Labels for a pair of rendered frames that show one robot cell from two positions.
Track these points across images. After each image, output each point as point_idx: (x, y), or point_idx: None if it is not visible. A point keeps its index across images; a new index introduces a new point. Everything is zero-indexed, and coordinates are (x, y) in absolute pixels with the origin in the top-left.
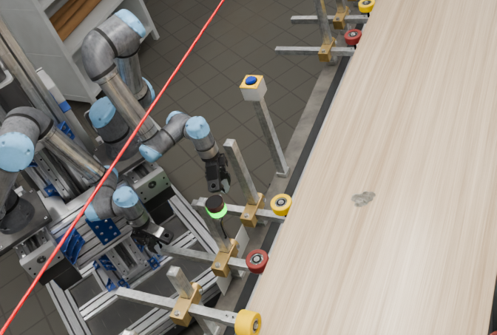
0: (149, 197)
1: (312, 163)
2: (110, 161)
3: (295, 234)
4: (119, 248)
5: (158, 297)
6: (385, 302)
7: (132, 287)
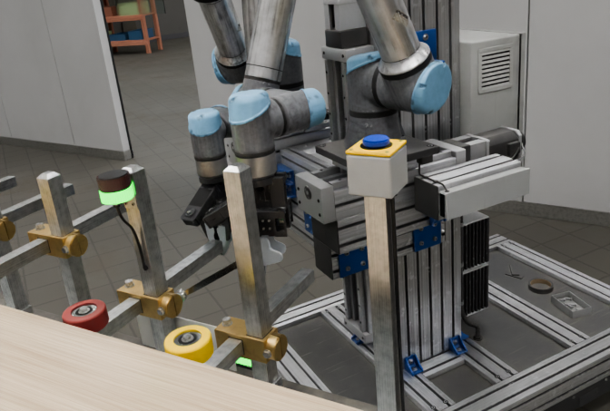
0: (303, 207)
1: (271, 392)
2: None
3: (92, 357)
4: (356, 281)
5: (88, 217)
6: None
7: (358, 347)
